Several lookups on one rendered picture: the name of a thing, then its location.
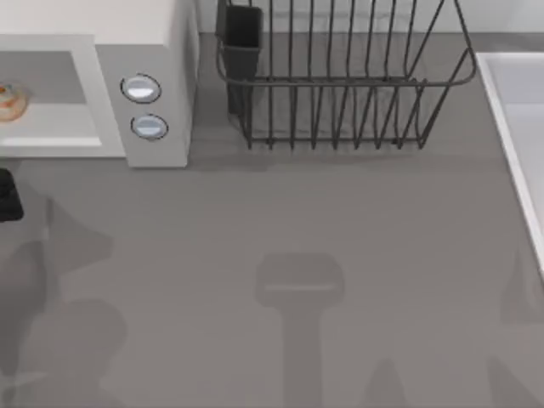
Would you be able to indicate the small round microwave knob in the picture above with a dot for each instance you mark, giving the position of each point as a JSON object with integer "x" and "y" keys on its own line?
{"x": 149, "y": 126}

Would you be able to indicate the dark grey cutlery holder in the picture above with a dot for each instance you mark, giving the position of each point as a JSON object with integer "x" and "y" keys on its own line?
{"x": 239, "y": 38}

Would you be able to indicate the large round microwave knob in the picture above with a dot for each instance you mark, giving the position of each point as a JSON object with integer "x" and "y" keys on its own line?
{"x": 140, "y": 88}

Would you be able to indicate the pale microwave oven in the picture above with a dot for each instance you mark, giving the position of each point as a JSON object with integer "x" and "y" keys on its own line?
{"x": 140, "y": 38}

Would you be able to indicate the white sink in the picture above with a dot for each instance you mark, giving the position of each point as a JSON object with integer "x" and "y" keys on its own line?
{"x": 516, "y": 127}

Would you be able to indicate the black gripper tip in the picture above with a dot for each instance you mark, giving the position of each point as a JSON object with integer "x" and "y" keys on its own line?
{"x": 8, "y": 197}

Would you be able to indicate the orange and white food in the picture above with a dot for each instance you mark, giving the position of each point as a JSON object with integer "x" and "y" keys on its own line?
{"x": 12, "y": 102}

